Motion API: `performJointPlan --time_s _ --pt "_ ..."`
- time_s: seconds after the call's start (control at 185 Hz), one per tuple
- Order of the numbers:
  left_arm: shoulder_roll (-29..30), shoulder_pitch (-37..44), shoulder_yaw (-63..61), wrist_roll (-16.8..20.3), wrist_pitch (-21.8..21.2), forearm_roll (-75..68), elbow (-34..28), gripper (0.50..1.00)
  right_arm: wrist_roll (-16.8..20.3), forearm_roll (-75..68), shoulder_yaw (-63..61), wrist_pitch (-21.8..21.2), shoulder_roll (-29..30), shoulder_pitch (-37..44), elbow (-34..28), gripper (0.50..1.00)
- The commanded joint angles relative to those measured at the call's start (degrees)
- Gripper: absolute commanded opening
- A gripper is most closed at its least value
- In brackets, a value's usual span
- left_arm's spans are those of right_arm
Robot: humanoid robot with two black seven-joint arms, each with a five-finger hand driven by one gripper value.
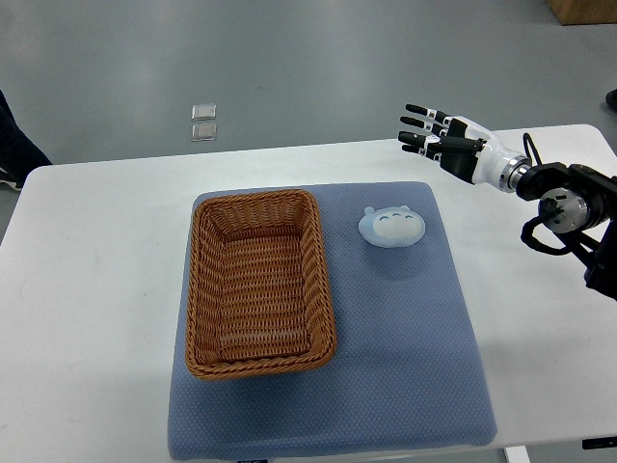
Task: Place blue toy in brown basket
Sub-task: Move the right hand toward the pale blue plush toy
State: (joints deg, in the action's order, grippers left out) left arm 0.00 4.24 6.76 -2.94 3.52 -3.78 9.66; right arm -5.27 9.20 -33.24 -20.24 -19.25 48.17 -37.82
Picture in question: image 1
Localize dark object at right edge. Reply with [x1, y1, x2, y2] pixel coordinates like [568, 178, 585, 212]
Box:
[605, 90, 617, 111]

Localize brown cardboard box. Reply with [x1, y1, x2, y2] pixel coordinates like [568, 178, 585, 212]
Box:
[546, 0, 616, 25]

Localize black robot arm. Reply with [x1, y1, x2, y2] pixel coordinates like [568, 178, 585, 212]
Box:
[398, 104, 616, 298]

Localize floor socket plate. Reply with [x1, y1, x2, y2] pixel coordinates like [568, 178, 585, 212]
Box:
[191, 103, 217, 121]
[191, 123, 217, 142]

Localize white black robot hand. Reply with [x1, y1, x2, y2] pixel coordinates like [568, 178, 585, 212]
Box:
[398, 103, 524, 188]

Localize lower floor socket plate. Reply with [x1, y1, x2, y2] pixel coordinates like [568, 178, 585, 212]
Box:
[191, 123, 217, 142]

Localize upper floor socket plate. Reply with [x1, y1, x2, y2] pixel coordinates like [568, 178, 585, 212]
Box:
[191, 103, 217, 121]

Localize blue white plush toy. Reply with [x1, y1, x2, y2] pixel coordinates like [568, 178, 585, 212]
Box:
[358, 205, 426, 249]

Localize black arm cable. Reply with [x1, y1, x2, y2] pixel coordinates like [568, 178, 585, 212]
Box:
[522, 132, 544, 168]

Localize white table leg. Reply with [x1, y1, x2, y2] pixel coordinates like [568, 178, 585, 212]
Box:
[503, 446, 530, 463]

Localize brown wicker basket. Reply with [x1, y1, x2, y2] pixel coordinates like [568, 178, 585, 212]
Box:
[185, 189, 337, 380]

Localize person's dark trouser leg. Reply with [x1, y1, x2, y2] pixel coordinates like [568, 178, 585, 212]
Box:
[0, 93, 52, 191]

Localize black table control panel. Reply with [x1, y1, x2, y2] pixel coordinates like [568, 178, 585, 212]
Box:
[581, 436, 617, 450]

